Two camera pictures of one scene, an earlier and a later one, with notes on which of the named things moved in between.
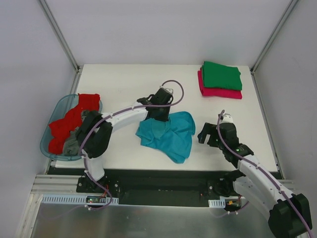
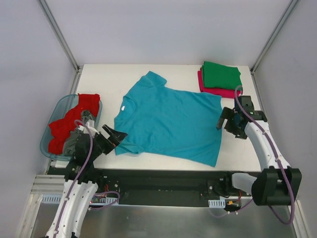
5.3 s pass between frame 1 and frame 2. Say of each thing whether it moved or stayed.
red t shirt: stayed
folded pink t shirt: stayed
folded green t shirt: stayed
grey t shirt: stayed
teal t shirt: moved
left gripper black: moved
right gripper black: moved
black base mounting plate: stayed
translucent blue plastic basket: stayed
